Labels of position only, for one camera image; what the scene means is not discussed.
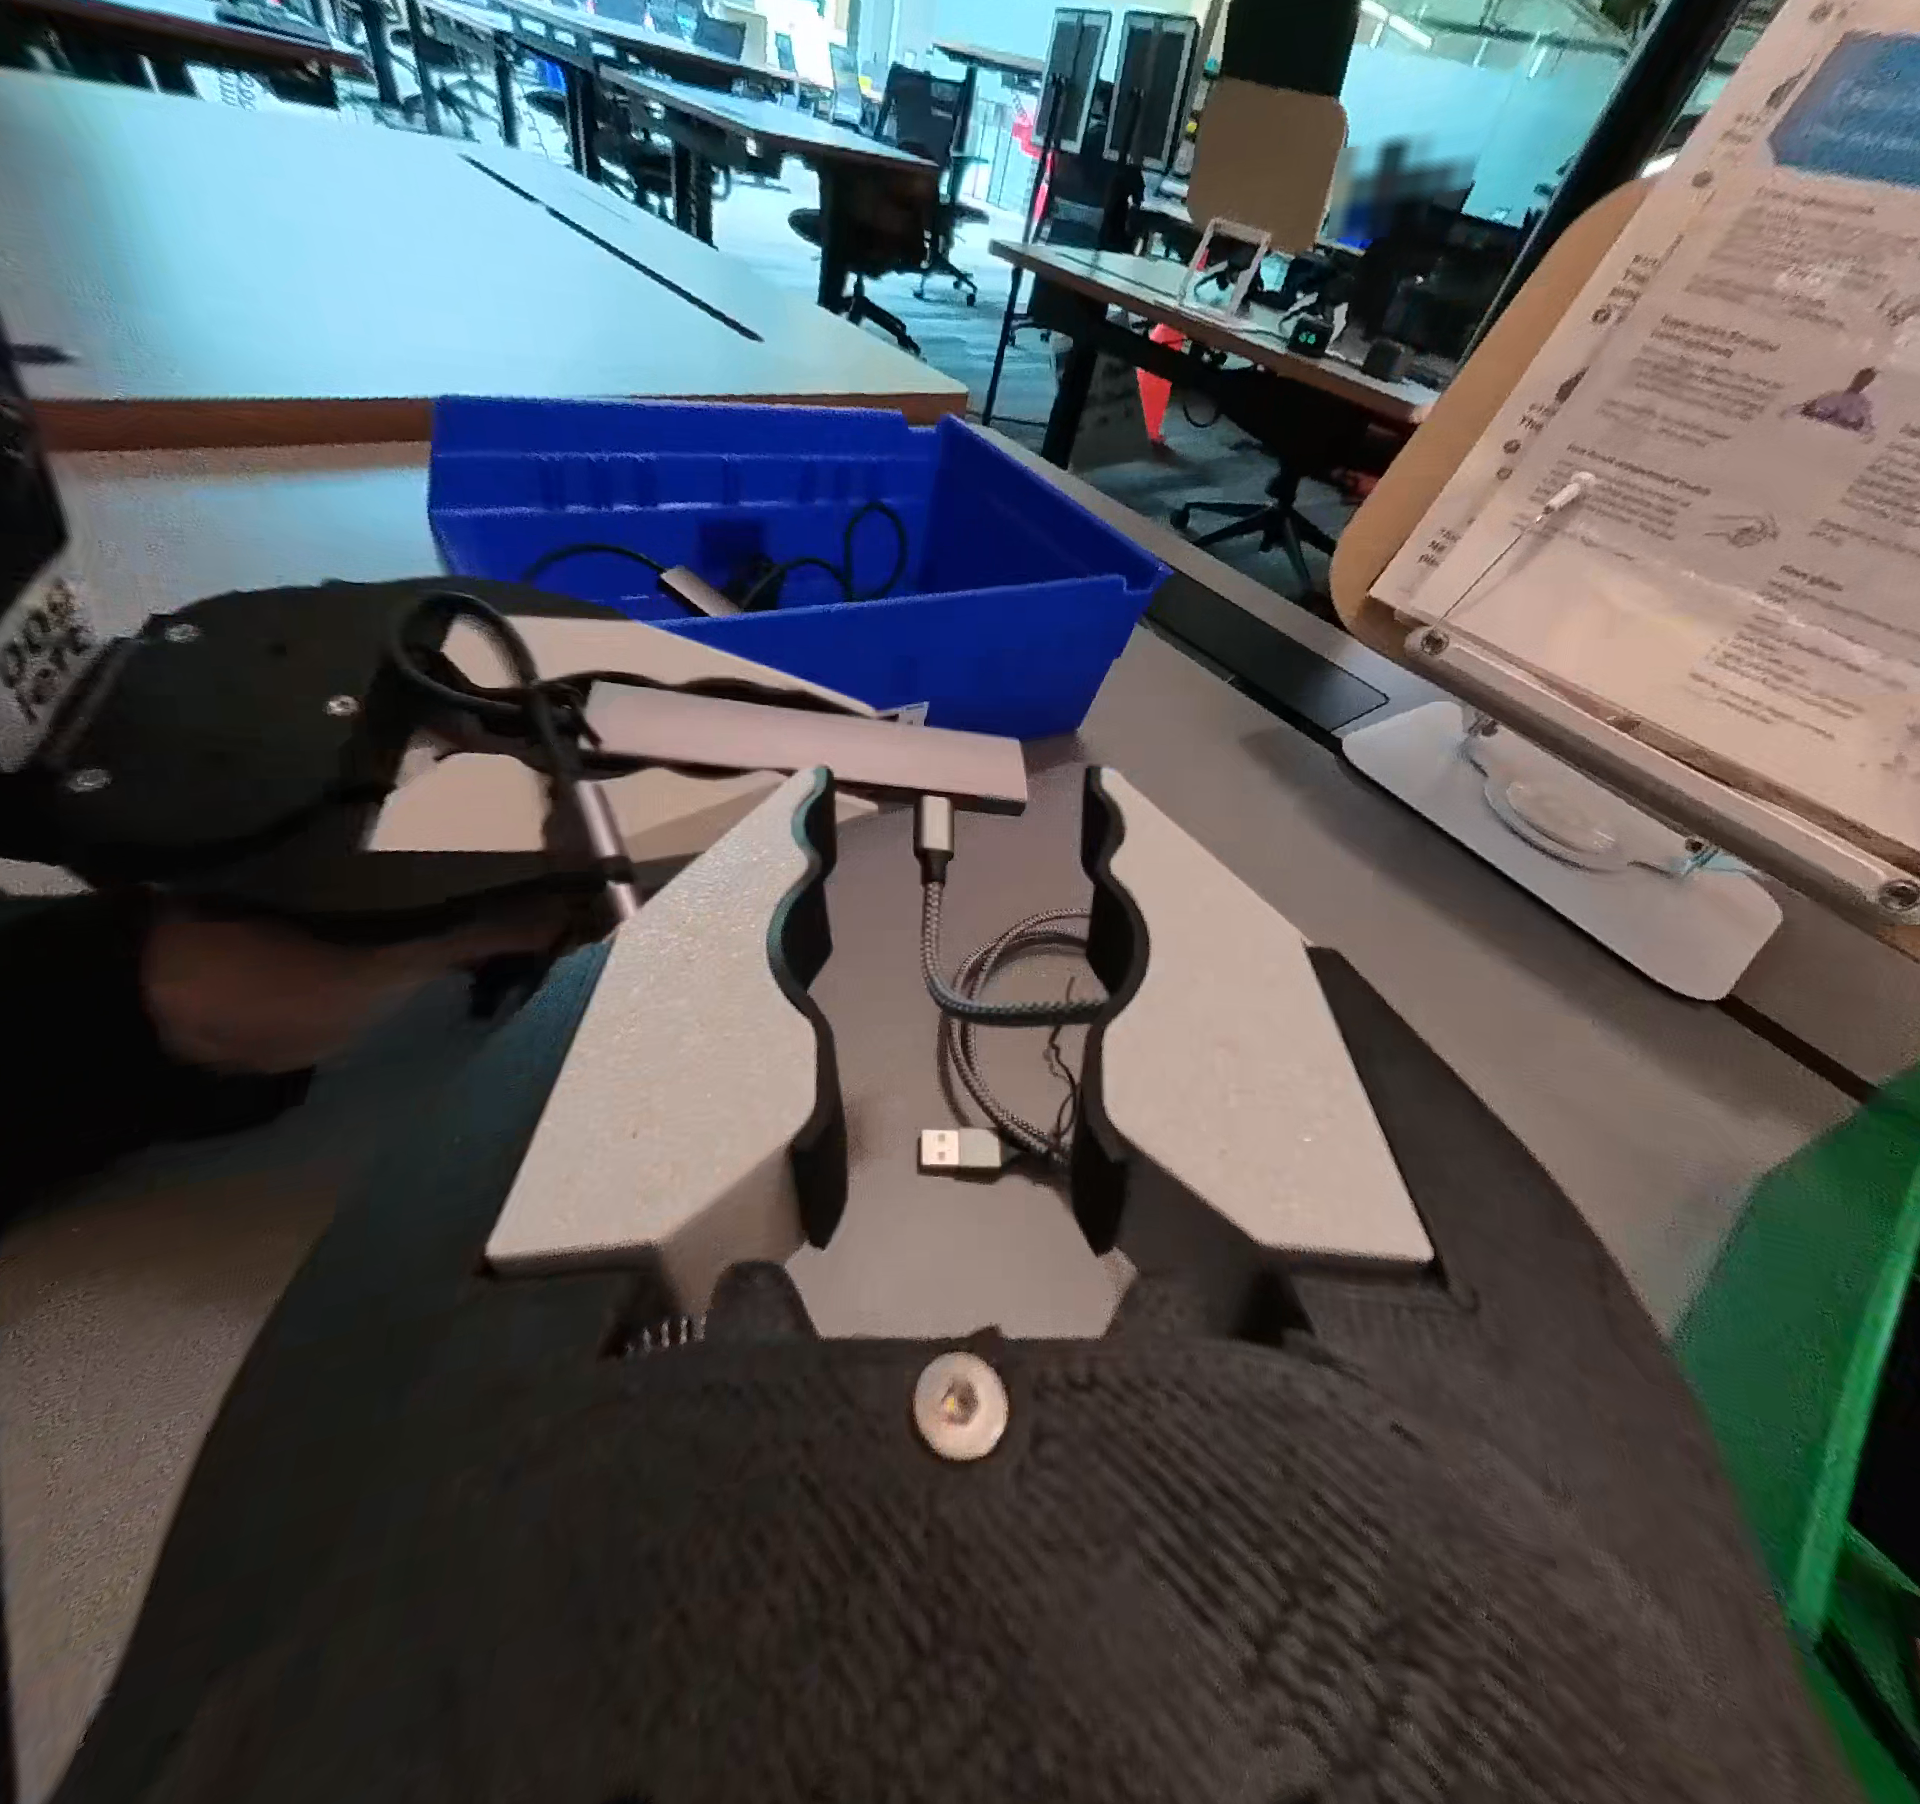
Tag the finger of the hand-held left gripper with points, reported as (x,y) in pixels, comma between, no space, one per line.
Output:
(482,808)
(676,657)

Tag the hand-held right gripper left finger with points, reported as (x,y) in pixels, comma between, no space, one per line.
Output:
(662,1053)

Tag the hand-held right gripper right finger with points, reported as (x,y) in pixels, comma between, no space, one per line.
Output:
(1261,1070)

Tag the blue plastic bin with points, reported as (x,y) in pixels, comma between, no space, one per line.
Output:
(929,606)

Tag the green plastic bin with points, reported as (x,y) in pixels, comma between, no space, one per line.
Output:
(1814,1385)

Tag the person's left forearm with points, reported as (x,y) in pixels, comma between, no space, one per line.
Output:
(59,1053)

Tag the grey desk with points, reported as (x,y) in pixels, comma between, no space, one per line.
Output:
(1351,935)

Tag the person's left hand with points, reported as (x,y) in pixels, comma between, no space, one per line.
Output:
(270,988)

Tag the grey table with wooden edge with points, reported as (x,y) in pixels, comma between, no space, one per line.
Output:
(375,259)

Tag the black office chair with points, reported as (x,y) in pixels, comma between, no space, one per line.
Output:
(1276,499)
(900,170)

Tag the orange traffic cone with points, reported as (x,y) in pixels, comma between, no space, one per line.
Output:
(1159,402)

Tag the dark background table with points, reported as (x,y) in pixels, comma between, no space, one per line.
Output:
(1200,304)

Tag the clear acrylic stand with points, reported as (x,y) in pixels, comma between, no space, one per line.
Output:
(1223,268)

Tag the black monitor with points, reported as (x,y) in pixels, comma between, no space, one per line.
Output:
(1155,87)
(1074,87)

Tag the black charger with green lights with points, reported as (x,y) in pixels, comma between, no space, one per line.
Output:
(1310,332)

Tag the document stand with instruction sheet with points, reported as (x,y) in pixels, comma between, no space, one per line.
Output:
(1727,484)

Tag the black stand pole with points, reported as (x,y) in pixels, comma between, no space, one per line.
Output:
(1642,110)

